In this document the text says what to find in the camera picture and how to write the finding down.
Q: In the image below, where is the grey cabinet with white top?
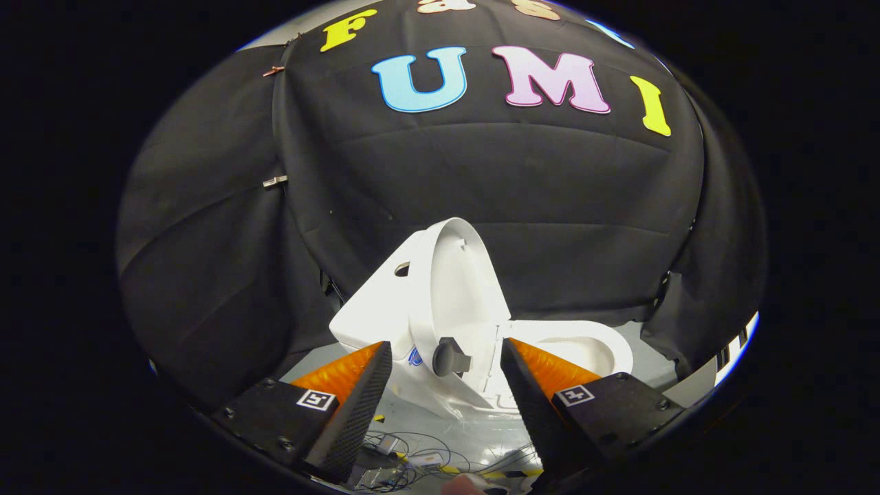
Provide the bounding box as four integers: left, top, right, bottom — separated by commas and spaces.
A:
663, 311, 760, 408

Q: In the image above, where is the white toilet lid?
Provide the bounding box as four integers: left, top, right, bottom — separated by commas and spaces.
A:
409, 217, 513, 413

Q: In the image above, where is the white toilet bowl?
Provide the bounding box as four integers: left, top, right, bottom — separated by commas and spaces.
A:
481, 318, 635, 413

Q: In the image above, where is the black round lid handle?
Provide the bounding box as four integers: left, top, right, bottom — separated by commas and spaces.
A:
432, 337, 472, 377

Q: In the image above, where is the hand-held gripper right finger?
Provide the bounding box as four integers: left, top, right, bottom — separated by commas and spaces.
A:
499, 337, 686, 482

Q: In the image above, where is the cable tangle with small devices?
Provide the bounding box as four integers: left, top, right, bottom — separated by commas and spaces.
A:
352, 430, 544, 493

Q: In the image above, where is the white toilet tank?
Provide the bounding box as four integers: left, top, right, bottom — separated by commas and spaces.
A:
329, 229, 441, 413

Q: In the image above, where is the black backdrop cloth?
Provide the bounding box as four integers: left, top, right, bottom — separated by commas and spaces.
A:
115, 0, 767, 413

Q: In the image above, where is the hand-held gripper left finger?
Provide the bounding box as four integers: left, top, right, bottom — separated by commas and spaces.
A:
210, 340, 394, 485

